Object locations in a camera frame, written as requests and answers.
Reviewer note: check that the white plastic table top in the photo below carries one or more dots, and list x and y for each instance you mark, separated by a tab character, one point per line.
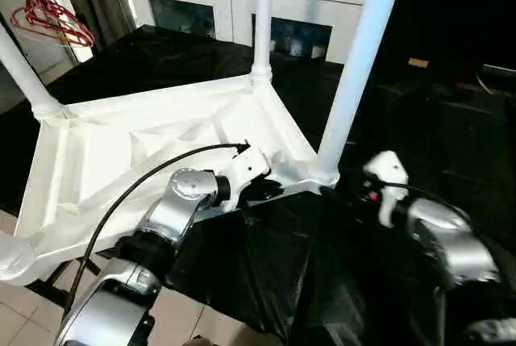
121	140

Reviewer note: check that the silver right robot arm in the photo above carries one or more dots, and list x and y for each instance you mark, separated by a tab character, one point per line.
455	237

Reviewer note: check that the black mat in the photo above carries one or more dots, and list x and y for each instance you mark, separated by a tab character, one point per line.
423	140

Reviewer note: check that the small tan label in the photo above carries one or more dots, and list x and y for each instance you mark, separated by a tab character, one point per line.
418	62

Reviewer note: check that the long dark bar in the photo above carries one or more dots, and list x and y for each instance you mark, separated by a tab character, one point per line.
500	68

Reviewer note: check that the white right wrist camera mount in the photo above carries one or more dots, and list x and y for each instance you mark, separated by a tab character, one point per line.
389	168

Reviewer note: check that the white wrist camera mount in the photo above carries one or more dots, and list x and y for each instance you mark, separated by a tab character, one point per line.
248	164
389	168

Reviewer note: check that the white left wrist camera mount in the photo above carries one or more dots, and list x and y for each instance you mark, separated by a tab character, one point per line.
248	164

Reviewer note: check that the black folding stand frame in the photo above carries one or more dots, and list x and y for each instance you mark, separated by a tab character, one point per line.
60	285

